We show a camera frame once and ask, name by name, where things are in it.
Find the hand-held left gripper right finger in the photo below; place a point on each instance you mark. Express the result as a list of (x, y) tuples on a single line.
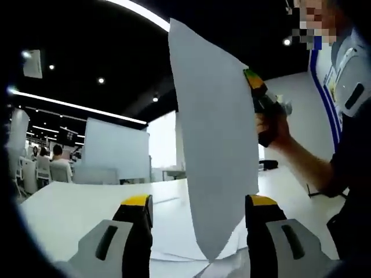
[(278, 249)]

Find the ceiling air conditioner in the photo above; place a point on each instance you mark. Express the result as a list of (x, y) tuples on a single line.
[(32, 63)]

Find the person's dark clothing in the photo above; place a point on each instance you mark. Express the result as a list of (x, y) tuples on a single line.
[(356, 202)]

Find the large white board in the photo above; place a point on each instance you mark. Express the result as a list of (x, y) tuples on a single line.
[(116, 150)]

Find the black floor box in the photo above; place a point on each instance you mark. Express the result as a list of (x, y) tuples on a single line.
[(268, 165)]

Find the grey chest-worn device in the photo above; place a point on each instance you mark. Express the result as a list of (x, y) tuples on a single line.
[(347, 72)]

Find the white pillar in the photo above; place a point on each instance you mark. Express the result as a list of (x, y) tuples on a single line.
[(18, 133)]

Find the long ceiling light strip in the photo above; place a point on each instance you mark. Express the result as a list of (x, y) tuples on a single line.
[(78, 107), (145, 13)]

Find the stack of white printing papers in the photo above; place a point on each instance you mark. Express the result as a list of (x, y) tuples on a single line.
[(174, 266)]

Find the white printing paper sheet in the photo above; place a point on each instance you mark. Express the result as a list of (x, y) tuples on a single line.
[(214, 144)]

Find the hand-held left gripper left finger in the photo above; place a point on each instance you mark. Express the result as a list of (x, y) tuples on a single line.
[(116, 249)]

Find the person's right hand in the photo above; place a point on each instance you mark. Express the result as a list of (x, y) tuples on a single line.
[(282, 127)]

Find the bright window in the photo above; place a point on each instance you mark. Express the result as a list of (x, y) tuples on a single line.
[(162, 139)]

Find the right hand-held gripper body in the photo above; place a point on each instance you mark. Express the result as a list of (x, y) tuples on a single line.
[(269, 127)]

